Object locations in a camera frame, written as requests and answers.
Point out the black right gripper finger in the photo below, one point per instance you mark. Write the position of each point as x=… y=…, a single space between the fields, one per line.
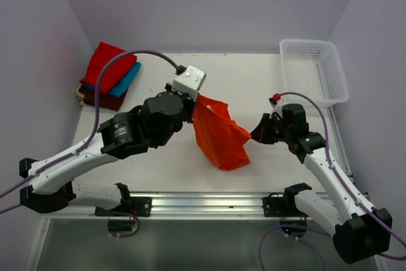
x=259 y=132
x=266 y=140

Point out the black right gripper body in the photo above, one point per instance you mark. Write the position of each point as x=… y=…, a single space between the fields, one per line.
x=283 y=132

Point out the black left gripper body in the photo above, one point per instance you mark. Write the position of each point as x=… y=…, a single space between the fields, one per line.
x=187 y=115

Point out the orange t shirt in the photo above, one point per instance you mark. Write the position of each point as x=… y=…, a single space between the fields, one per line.
x=218 y=136

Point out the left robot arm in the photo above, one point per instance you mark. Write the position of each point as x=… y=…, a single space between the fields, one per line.
x=53 y=183

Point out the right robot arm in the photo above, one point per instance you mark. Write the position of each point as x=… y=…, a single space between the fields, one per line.
x=358 y=229

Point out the folded maroon t shirt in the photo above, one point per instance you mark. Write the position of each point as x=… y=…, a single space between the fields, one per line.
x=105 y=101

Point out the folded blue t shirt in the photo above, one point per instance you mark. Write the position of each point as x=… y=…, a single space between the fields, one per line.
x=115 y=82

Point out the white perforated plastic basket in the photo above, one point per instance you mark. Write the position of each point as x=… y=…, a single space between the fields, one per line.
x=313 y=68

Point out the folded beige t shirt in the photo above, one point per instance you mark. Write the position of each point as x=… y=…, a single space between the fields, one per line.
x=80 y=96

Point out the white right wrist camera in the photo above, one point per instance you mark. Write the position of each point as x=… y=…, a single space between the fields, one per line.
x=277 y=103

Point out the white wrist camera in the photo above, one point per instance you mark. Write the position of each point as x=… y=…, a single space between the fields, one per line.
x=190 y=81
x=277 y=103

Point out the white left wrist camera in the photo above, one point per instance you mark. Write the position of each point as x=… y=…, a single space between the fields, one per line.
x=190 y=81

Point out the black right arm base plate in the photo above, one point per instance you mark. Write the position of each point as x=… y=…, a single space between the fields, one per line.
x=274 y=206

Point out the aluminium mounting rail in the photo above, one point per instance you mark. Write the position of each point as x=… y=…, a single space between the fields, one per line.
x=185 y=206

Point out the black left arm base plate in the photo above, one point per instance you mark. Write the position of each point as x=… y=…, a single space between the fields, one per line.
x=138 y=206

